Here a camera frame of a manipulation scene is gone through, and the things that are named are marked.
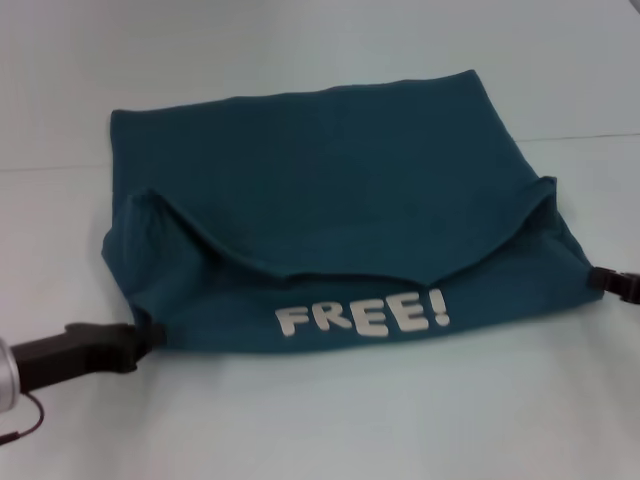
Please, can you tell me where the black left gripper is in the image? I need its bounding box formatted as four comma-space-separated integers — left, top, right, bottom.
9, 322, 167, 395

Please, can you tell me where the teal blue shirt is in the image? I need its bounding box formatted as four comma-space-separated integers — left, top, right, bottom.
100, 68, 608, 355

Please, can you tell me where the left arm cable with plug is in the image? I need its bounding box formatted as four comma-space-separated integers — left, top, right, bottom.
0, 392, 46, 444

